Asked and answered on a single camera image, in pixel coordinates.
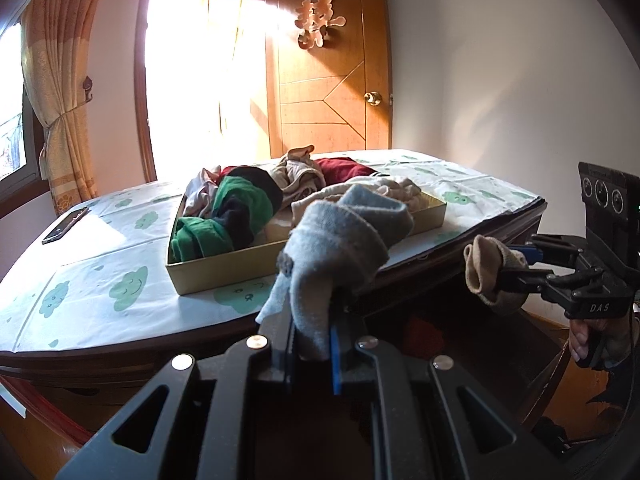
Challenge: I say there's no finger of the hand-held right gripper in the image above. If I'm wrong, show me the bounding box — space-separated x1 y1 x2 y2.
495 266 608 301
510 234 588 267

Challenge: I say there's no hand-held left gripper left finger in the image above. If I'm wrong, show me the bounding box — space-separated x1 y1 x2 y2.
55 312 296 480

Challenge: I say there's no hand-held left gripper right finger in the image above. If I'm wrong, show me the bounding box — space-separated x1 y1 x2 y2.
327 305 566 480

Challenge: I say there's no tan sock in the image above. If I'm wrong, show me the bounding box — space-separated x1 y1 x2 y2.
464 234 530 317

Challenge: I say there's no shallow cardboard box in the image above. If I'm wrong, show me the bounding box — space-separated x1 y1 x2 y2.
165 160 448 297

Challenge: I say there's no grey sock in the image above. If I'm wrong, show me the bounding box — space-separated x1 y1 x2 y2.
255 184 416 362

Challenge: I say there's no green underwear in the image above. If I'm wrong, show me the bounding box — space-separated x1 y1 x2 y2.
170 167 284 264

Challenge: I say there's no pale pink underwear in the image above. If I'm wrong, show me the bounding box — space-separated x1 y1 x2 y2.
182 164 223 220

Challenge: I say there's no dark red underwear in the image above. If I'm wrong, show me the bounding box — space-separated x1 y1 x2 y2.
312 156 383 187

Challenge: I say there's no person's right forearm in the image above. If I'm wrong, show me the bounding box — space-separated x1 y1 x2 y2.
597 360 640 441

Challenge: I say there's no person's right hand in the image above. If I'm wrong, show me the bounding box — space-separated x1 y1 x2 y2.
569 319 596 370

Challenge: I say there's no cloud print table cover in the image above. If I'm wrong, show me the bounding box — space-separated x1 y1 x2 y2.
0 149 546 356

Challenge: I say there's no wooden door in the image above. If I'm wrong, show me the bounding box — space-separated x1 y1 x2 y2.
265 0 393 157

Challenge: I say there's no black smartphone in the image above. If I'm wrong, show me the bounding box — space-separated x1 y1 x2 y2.
41 206 90 246

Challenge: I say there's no yellow curtain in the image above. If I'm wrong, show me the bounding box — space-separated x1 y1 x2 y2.
20 0 118 217

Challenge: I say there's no gold door ornament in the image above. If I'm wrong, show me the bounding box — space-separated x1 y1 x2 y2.
294 0 347 51

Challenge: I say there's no window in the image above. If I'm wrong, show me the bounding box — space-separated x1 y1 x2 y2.
0 20 51 216

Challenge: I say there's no wooden door frame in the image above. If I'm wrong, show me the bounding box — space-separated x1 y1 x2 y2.
134 0 281 183

